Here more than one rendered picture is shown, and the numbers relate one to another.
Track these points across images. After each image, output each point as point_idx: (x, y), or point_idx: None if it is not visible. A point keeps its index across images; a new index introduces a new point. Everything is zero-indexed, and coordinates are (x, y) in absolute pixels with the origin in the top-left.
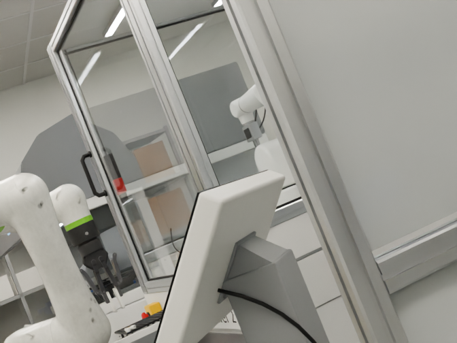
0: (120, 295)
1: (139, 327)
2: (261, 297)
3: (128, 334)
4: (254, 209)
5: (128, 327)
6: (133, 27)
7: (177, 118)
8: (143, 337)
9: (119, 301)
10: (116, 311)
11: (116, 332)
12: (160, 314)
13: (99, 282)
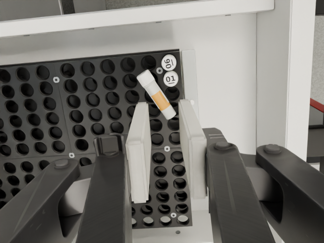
0: (127, 138)
1: (127, 71)
2: None
3: (177, 51)
4: None
5: (165, 75)
6: None
7: None
8: (141, 6)
9: (148, 132)
10: (183, 100)
11: (190, 196)
12: (38, 161)
13: (243, 192)
